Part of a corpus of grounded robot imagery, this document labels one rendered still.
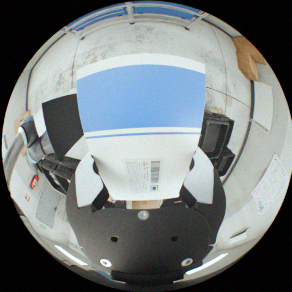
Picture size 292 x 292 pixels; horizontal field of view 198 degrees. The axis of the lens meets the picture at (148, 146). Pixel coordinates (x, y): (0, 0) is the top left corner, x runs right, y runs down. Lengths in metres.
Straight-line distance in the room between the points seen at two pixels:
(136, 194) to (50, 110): 0.46
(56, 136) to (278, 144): 2.90
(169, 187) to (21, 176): 3.59
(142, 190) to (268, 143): 2.54
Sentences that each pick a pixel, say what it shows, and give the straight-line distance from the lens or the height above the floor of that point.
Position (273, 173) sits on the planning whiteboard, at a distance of 2.58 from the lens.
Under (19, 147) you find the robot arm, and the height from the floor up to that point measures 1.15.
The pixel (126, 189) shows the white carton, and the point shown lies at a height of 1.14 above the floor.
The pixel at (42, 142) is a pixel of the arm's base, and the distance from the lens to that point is 0.57.
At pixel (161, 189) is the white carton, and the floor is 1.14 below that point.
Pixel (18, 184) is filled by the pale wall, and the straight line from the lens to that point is 3.61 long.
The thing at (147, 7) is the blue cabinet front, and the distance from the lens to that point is 1.53.
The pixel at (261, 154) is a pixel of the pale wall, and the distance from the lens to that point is 2.63.
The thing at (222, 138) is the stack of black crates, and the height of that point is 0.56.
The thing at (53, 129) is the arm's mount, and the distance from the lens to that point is 0.48.
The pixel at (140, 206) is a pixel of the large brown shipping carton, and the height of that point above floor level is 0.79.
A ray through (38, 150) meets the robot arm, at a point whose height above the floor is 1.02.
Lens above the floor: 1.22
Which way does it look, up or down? 58 degrees down
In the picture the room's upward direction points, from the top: 175 degrees clockwise
